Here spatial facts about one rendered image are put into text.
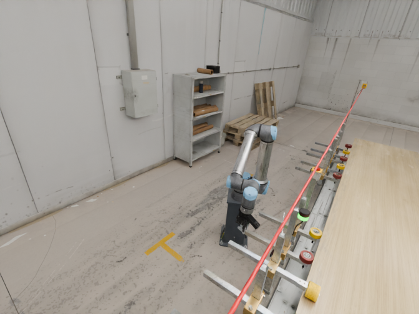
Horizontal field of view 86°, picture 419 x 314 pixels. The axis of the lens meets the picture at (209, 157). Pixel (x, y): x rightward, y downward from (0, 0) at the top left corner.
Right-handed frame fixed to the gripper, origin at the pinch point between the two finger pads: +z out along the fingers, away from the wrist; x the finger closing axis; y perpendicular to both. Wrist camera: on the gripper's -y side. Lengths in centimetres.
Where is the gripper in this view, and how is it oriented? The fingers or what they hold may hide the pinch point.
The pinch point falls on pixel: (244, 233)
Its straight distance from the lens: 173.9
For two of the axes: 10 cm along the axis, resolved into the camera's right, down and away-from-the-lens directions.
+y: -8.1, -3.4, 4.8
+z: -0.9, 8.8, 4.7
